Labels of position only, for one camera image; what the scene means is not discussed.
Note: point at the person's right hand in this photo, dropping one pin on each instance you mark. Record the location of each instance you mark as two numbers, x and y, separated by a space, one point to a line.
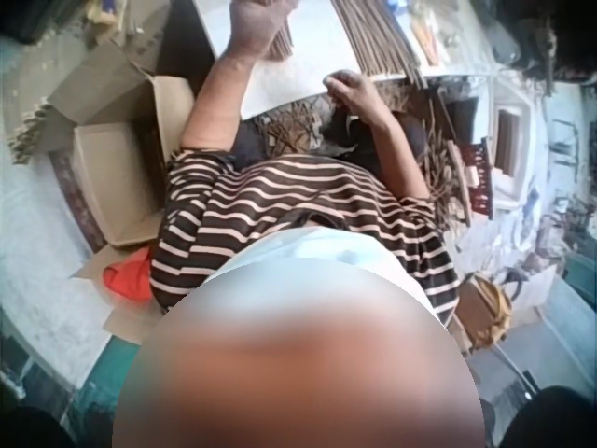
356 91

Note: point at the row of brown sticks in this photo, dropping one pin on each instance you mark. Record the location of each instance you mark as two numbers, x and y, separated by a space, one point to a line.
373 32

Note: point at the heap of long brown sticks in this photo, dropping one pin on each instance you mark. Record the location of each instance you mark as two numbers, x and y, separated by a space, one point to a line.
445 177

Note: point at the heap of short brown sticks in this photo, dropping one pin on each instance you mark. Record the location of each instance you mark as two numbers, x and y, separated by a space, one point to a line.
284 126

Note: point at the bundle of brown sticks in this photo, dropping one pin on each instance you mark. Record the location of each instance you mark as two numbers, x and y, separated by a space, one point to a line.
280 44

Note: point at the yellow brown bag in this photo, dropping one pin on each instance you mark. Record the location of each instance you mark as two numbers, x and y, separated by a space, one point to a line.
487 305

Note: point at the person's legs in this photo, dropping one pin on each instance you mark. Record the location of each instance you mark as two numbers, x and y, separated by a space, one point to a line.
373 144

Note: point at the open cardboard box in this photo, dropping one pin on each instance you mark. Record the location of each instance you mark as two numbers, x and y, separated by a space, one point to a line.
116 154

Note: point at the pale stick bundle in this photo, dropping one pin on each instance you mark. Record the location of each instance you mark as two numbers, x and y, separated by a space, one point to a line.
30 135

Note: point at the white frame box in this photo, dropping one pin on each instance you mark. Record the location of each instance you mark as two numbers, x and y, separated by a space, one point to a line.
515 140

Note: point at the dark red plastic crate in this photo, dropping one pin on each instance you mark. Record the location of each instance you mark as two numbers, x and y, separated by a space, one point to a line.
482 177

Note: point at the red cloth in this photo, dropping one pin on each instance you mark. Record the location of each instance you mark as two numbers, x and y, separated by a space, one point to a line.
130 277

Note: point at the flat cardboard sheet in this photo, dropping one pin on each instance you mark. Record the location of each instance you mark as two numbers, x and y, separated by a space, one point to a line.
126 322

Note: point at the orange tool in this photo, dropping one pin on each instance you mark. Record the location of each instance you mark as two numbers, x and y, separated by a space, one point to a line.
426 42

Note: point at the person's left hand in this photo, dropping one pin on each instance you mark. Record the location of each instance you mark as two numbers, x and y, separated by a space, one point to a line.
252 23

